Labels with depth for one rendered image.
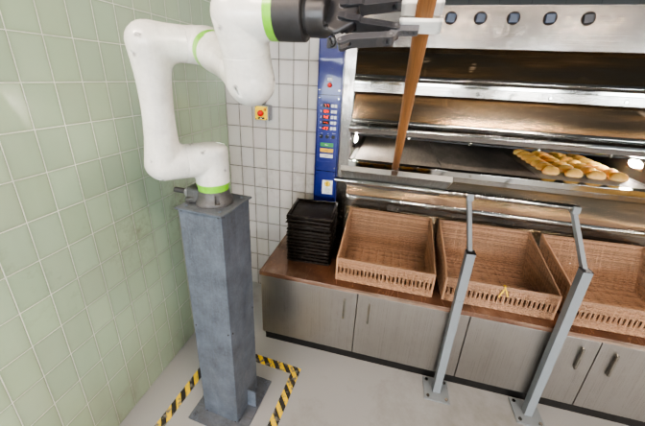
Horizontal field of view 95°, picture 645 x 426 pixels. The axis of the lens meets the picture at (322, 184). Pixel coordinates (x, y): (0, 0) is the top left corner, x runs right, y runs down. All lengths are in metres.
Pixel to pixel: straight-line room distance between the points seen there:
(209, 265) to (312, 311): 0.85
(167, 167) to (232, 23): 0.66
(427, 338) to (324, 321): 0.60
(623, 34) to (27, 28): 2.50
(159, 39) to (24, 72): 0.50
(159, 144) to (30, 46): 0.50
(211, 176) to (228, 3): 0.71
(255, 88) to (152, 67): 0.46
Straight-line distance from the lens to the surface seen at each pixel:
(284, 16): 0.60
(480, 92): 2.00
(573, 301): 1.86
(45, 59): 1.43
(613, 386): 2.35
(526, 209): 2.24
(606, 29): 2.19
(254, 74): 0.66
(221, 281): 1.36
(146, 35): 1.05
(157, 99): 1.09
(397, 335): 1.98
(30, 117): 1.39
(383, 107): 1.95
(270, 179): 2.24
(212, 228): 1.24
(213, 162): 1.19
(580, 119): 2.19
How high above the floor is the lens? 1.71
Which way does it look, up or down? 20 degrees down
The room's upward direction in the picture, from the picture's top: 3 degrees clockwise
